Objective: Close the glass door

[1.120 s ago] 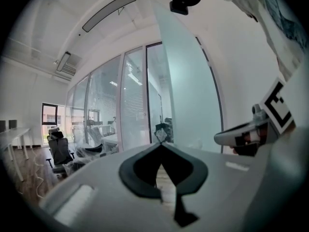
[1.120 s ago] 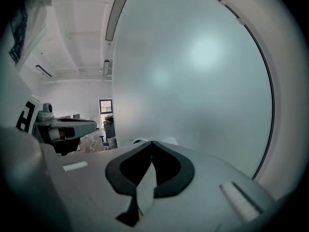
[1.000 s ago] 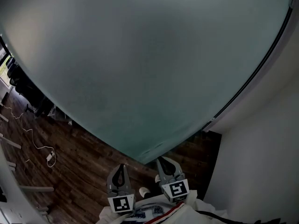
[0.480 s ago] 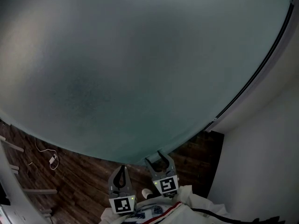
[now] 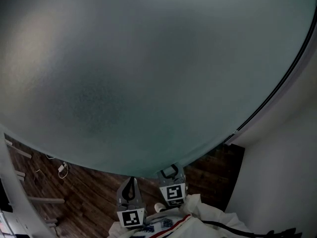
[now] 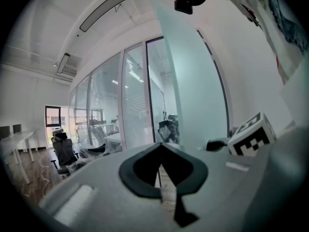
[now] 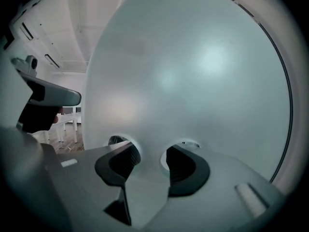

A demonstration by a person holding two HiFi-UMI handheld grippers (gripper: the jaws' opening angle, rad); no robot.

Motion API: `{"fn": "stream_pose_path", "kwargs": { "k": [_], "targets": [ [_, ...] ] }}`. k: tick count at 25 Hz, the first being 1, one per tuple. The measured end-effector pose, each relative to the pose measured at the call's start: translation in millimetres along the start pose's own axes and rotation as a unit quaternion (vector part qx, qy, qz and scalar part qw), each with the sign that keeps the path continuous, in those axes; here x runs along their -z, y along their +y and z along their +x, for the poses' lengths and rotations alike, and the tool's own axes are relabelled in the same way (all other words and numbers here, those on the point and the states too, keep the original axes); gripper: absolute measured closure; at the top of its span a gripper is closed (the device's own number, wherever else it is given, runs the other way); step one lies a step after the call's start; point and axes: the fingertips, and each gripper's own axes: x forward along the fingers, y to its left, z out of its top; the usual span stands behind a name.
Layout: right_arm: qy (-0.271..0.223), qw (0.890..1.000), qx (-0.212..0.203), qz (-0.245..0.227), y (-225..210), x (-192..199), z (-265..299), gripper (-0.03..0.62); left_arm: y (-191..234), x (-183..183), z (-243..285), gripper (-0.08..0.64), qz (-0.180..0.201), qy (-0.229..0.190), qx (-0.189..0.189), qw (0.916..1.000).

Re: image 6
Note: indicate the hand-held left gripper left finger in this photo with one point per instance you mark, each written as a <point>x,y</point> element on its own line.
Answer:
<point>103,202</point>

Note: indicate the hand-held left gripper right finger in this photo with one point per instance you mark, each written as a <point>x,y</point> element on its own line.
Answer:
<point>229,185</point>

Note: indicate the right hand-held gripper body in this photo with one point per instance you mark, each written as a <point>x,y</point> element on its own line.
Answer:
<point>253,136</point>

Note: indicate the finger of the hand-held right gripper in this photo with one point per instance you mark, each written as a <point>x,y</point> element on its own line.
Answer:
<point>217,145</point>

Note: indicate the frosted glass door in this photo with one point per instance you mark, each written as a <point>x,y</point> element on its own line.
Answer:
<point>200,93</point>

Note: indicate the black plastic-wrapped bundle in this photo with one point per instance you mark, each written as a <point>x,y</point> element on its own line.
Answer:
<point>169,129</point>

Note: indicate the plastic-wrapped white chair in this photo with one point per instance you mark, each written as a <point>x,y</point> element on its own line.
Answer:
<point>93,141</point>

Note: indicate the black office chair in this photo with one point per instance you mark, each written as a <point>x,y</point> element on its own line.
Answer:
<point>59,132</point>
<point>64,151</point>

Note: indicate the black-framed window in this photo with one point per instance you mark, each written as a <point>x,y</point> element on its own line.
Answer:
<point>52,120</point>

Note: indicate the white desk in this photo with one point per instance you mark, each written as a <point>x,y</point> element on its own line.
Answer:
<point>17,139</point>

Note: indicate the black monitor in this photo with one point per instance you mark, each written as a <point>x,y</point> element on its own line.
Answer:
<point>4,132</point>
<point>17,128</point>

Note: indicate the person's white jacket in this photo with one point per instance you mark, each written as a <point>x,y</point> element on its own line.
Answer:
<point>272,20</point>

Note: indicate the ceiling air vent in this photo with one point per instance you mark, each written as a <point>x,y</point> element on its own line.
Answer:
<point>71,72</point>

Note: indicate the long black-rimmed ceiling light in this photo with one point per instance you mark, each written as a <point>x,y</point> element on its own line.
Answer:
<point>106,8</point>
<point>63,63</point>

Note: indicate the glass partition wall with blinds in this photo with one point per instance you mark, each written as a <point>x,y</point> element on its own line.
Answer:
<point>108,100</point>

